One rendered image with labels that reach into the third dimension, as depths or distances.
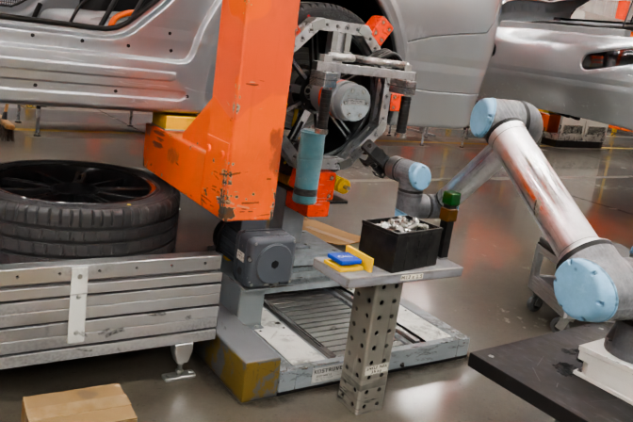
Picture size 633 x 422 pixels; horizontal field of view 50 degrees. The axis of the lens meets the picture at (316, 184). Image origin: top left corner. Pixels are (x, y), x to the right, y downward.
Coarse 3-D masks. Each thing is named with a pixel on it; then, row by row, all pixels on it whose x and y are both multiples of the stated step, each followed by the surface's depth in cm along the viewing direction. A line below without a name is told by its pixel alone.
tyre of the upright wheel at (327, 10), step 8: (304, 8) 241; (312, 8) 243; (320, 8) 245; (328, 8) 246; (336, 8) 249; (344, 8) 251; (304, 16) 242; (312, 16) 244; (320, 16) 245; (328, 16) 247; (336, 16) 249; (344, 16) 251; (352, 16) 253; (368, 120) 269; (280, 160) 252; (280, 168) 252; (288, 168) 254
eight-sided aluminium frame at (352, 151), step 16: (304, 32) 234; (352, 32) 245; (368, 32) 248; (368, 48) 251; (384, 80) 258; (384, 96) 260; (384, 112) 262; (368, 128) 265; (384, 128) 264; (288, 144) 242; (352, 144) 263; (288, 160) 248; (336, 160) 255; (352, 160) 259
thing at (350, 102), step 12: (336, 84) 237; (348, 84) 236; (312, 96) 246; (336, 96) 234; (348, 96) 233; (360, 96) 236; (336, 108) 235; (348, 108) 234; (360, 108) 237; (348, 120) 236
